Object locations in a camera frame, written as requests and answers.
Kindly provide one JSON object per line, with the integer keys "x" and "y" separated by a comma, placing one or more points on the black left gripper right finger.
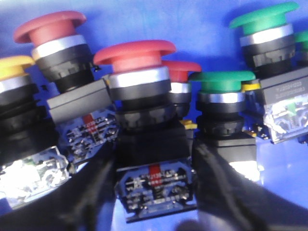
{"x": 227, "y": 201}

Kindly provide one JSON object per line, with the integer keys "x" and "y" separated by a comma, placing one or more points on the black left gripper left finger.
{"x": 84, "y": 203}

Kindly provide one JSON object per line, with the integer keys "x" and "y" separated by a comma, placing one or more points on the red push button front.
{"x": 153, "y": 169}

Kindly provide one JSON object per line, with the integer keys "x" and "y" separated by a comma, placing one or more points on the red push button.
{"x": 181, "y": 91}
{"x": 153, "y": 169}
{"x": 82, "y": 111}

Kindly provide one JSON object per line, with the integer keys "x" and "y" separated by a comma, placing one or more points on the yellow push button left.
{"x": 31, "y": 164}

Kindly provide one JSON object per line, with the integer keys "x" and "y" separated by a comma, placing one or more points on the green push button front right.
{"x": 221, "y": 101}

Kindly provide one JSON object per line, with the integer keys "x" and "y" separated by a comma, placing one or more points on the red push button rear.
{"x": 82, "y": 111}

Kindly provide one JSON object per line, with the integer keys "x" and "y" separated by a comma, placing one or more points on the red push button right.
{"x": 181, "y": 91}

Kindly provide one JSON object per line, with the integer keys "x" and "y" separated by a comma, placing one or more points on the green push button right group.
{"x": 277, "y": 100}

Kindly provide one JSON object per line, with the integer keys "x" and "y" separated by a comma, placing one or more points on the green push button far right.
{"x": 303, "y": 43}

